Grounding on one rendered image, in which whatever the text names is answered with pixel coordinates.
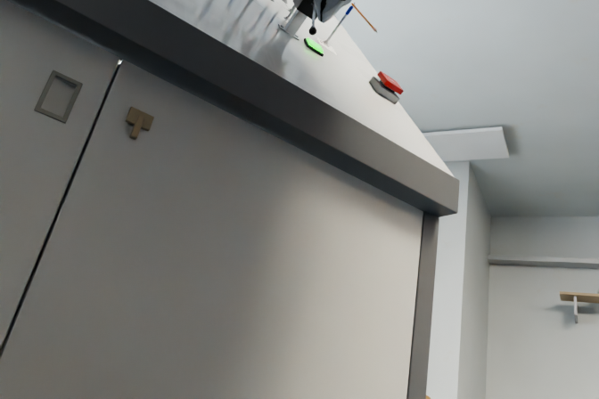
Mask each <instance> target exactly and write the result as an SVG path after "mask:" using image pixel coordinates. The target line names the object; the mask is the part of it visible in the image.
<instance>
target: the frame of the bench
mask: <svg viewBox="0 0 599 399"><path fill-rule="evenodd" d="M438 236H439V218H438V217H436V216H434V215H432V214H430V213H428V212H426V211H423V226H422V236H421V246H420V256H419V265H418V275H417V285H416V295H415V305H414V325H413V335H412V345H411V354H410V364H409V374H408V384H407V394H406V399H426V389H427V378H428V365H429V353H430V342H431V318H432V307H433V295H434V283H435V271H436V259H437V247H438Z"/></svg>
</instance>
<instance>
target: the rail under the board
mask: <svg viewBox="0 0 599 399"><path fill-rule="evenodd" d="M7 1H9V2H11V3H13V4H16V5H18V6H19V7H21V8H23V9H25V10H26V11H28V12H31V13H33V14H35V15H36V16H38V17H40V18H42V19H44V20H47V21H49V22H51V23H52V24H54V25H56V26H58V27H60V28H62V29H65V30H67V31H69V32H70V33H72V34H74V35H76V36H78V37H81V38H83V39H84V40H86V41H87V42H89V43H91V44H93V45H96V46H98V47H100V48H102V49H103V50H105V51H107V52H109V53H112V54H114V55H116V56H118V57H119V60H120V61H122V60H125V61H128V62H130V63H132V64H134V65H136V66H137V67H139V68H141V69H143V70H145V71H147V72H149V73H151V74H153V75H154V76H156V77H159V78H161V79H163V80H165V81H167V82H169V83H170V84H172V85H174V86H177V87H179V88H181V89H183V90H185V91H186V92H188V93H190V94H193V95H195V96H197V97H199V98H200V99H202V100H204V101H205V102H208V103H210V104H212V105H214V106H216V107H218V108H220V109H221V110H224V111H226V112H228V113H230V114H232V115H234V116H236V117H237V118H240V119H242V120H244V121H246V122H248V123H250V124H252V125H254V126H256V127H257V128H259V129H261V130H263V131H265V132H267V133H269V134H271V135H273V136H275V137H277V138H279V139H281V140H283V141H285V142H287V143H289V144H291V145H293V146H295V147H297V148H299V149H301V150H303V151H305V152H307V153H309V154H311V155H313V156H315V157H316V158H318V159H321V160H322V161H324V162H326V163H328V164H330V165H332V166H334V167H337V168H338V169H340V170H342V171H344V172H346V173H348V174H350V175H353V176H355V177H356V178H358V179H360V180H362V181H364V182H366V183H369V184H371V185H372V186H373V187H375V188H377V189H379V190H381V191H384V192H386V193H388V194H389V195H391V196H393V197H395V198H397V199H399V200H402V201H404V202H405V203H407V204H409V205H411V206H413V207H415V208H418V209H420V210H422V211H426V212H428V213H430V214H432V215H434V216H436V217H442V216H449V215H453V214H457V213H458V200H459V185H460V181H459V180H458V179H456V178H455V177H453V176H452V175H450V174H448V173H446V172H444V171H443V170H441V169H439V168H438V167H435V166H433V165H432V164H431V163H429V162H428V161H426V160H424V159H422V158H420V157H418V156H416V155H415V154H413V153H412V152H411V151H408V150H406V149H405V148H403V147H401V146H400V145H398V144H396V143H394V142H393V141H391V140H389V139H388V138H386V137H384V136H383V135H381V134H378V133H377V132H375V131H374V130H372V129H371V128H369V127H367V126H365V125H363V124H361V123H360V122H358V121H356V120H355V119H353V118H351V117H350V116H348V115H346V114H344V113H343V112H341V111H339V110H337V109H335V108H334V107H333V106H331V105H329V104H327V103H326V102H323V101H322V100H320V99H318V98H316V97H315V96H314V95H312V94H310V93H308V92H306V91H305V90H303V89H301V88H299V87H298V86H296V85H294V84H293V83H291V82H289V81H288V80H286V79H284V78H282V77H280V76H278V75H277V74H275V73H274V72H272V71H271V70H269V69H267V68H265V67H263V66H261V65H260V64H258V63H256V62H255V61H253V60H251V59H250V58H248V57H246V56H244V55H243V54H241V53H238V52H237V51H235V50H234V49H233V48H231V47H229V46H227V45H225V44H223V43H222V42H220V41H218V40H216V38H214V37H211V36H210V35H208V34H206V33H205V32H203V31H201V30H199V29H198V28H196V27H194V26H193V25H191V24H189V23H188V22H186V21H184V20H182V19H180V18H178V17H177V16H176V15H174V14H172V13H171V12H168V11H166V10H165V9H163V8H161V7H160V6H158V5H156V4H155V3H153V2H151V1H149V0H7Z"/></svg>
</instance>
